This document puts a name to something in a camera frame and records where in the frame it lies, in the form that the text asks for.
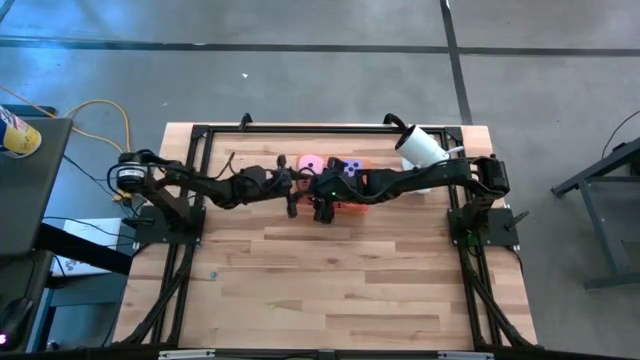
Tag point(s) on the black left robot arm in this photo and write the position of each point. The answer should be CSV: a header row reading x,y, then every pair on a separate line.
x,y
175,182

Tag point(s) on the black aluminium table frame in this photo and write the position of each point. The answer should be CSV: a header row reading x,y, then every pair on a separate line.
x,y
325,129

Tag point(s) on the large pink foam die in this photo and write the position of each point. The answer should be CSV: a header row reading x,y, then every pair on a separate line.
x,y
311,164

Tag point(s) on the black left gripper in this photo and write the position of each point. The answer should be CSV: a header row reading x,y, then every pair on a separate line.
x,y
262,182

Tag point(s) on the black side desk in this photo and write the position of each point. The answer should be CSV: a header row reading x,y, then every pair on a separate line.
x,y
30,190

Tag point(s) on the yellow wipes canister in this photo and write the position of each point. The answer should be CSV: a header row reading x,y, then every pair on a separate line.
x,y
17,134

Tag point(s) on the large purple foam die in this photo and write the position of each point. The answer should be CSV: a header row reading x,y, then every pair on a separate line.
x,y
354,167

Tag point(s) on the silver aluminium extrusion bar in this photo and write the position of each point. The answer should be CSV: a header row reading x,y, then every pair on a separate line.
x,y
186,354
465,355

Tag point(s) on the orange translucent plastic tray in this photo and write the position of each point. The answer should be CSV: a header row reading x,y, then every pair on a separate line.
x,y
367,163

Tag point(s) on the white cardboard box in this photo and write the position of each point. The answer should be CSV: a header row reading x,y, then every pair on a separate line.
x,y
95,235

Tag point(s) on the black metal table frame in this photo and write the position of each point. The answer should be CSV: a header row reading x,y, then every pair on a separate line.
x,y
595,170

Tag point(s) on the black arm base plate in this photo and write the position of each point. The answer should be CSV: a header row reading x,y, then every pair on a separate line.
x,y
500,232
160,234

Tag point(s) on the black computer mouse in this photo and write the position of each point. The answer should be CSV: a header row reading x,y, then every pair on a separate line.
x,y
15,317

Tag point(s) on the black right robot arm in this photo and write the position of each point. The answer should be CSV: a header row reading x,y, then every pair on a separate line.
x,y
425,177

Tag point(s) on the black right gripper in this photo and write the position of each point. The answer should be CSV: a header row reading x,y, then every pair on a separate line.
x,y
337,187

